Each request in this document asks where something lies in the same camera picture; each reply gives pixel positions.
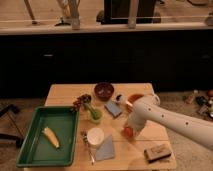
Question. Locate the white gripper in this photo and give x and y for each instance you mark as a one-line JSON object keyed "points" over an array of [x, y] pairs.
{"points": [[137, 127]]}

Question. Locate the red apple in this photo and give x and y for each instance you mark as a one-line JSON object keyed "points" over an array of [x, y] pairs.
{"points": [[128, 132]]}

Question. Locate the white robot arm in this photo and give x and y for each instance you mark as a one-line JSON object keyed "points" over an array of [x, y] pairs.
{"points": [[148, 107]]}

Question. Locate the green plastic tray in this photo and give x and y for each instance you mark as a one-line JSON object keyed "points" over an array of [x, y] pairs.
{"points": [[37, 151]]}

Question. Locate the orange bowl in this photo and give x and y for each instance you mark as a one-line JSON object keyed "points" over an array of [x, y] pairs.
{"points": [[131, 99]]}

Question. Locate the blue sponge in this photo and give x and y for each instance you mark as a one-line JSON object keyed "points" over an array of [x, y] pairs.
{"points": [[113, 109]]}

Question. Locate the small black white object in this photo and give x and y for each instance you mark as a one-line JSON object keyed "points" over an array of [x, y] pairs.
{"points": [[119, 98]]}

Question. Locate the brown board eraser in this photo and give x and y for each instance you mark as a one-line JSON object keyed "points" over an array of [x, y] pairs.
{"points": [[157, 152]]}

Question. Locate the green cup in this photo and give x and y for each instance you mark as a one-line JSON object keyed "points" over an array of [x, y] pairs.
{"points": [[94, 114]]}

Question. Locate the grey blue cloth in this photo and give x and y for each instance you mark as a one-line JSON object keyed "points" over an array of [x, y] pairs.
{"points": [[106, 150]]}

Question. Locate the wooden table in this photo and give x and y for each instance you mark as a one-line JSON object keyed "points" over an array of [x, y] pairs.
{"points": [[128, 154]]}

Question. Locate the white cup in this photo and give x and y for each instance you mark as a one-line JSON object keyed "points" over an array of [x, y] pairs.
{"points": [[95, 136]]}

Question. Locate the dark red bowl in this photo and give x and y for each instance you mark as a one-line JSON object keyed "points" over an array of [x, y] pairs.
{"points": [[104, 90]]}

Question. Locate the metal fork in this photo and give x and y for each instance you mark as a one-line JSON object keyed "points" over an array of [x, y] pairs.
{"points": [[84, 137]]}

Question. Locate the bunch of dark grapes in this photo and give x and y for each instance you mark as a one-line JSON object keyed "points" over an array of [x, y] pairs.
{"points": [[82, 101]]}

